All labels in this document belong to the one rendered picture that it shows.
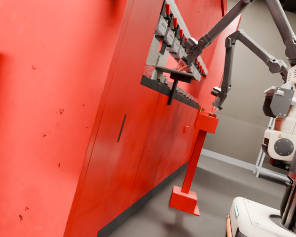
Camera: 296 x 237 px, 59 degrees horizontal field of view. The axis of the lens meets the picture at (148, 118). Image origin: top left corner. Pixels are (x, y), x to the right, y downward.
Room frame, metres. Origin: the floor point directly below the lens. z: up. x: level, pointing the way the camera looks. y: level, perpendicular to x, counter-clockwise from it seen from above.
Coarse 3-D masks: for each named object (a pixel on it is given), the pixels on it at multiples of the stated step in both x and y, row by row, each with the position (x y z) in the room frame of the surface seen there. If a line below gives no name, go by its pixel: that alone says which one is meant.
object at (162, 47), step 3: (162, 42) 1.78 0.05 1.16; (159, 45) 1.78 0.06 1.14; (162, 45) 1.79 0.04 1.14; (165, 45) 1.85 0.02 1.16; (159, 48) 1.78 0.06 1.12; (162, 48) 1.81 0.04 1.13; (165, 48) 1.87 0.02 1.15; (159, 51) 1.78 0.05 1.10; (162, 51) 1.82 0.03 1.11; (159, 54) 1.81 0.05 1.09; (162, 54) 1.85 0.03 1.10
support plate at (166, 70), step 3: (156, 66) 1.74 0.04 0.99; (159, 66) 1.73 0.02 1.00; (159, 69) 1.81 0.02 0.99; (162, 69) 1.77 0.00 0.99; (165, 69) 1.73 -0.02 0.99; (168, 69) 1.71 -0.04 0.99; (171, 69) 1.70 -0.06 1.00; (165, 72) 1.90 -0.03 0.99; (168, 72) 1.85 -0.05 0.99; (174, 72) 1.76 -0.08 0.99; (177, 72) 1.72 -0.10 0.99; (180, 72) 1.69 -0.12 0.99; (183, 72) 1.68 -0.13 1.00; (186, 72) 1.68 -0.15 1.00; (186, 75) 1.73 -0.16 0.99; (189, 75) 1.69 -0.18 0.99; (192, 75) 1.66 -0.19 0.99; (195, 78) 1.75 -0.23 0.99
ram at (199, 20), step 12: (168, 0) 1.59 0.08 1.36; (180, 0) 1.80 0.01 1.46; (192, 0) 2.07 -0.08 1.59; (204, 0) 2.44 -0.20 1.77; (216, 0) 2.96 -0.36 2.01; (180, 12) 1.87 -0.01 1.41; (192, 12) 2.16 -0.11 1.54; (204, 12) 2.58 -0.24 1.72; (216, 12) 3.16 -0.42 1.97; (180, 24) 1.95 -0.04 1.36; (192, 24) 2.27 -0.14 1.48; (204, 24) 2.73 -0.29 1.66; (192, 36) 2.38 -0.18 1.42; (204, 60) 3.33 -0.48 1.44; (204, 72) 3.62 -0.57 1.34
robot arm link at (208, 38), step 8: (240, 0) 1.52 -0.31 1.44; (248, 0) 1.48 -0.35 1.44; (232, 8) 1.56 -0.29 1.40; (240, 8) 1.53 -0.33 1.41; (224, 16) 1.59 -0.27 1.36; (232, 16) 1.57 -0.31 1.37; (216, 24) 1.63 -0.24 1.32; (224, 24) 1.60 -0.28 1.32; (208, 32) 1.67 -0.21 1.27; (216, 32) 1.64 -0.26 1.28; (208, 40) 1.67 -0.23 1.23
